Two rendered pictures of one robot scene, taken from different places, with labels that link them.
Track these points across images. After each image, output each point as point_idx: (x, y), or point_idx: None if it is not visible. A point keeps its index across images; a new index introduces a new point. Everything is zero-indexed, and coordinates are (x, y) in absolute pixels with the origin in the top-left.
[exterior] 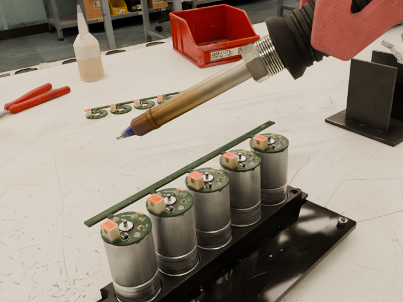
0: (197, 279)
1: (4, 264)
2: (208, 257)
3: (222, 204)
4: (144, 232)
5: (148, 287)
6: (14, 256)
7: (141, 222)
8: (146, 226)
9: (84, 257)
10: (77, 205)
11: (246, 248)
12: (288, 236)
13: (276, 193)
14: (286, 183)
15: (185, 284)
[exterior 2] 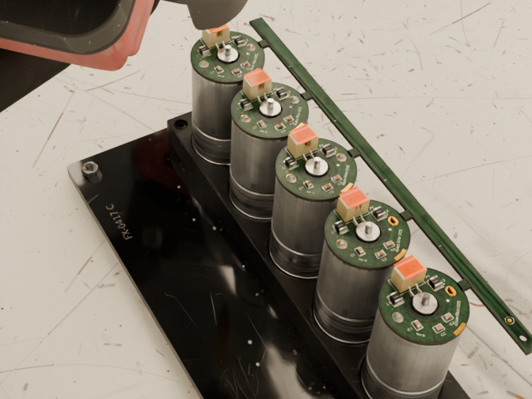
0: (228, 220)
1: (386, 36)
2: (252, 230)
3: (279, 204)
4: (206, 72)
5: (194, 131)
6: (402, 44)
7: (229, 71)
8: (217, 74)
9: (370, 120)
10: (523, 116)
11: (283, 313)
12: (289, 390)
13: (365, 362)
14: (385, 387)
15: (215, 198)
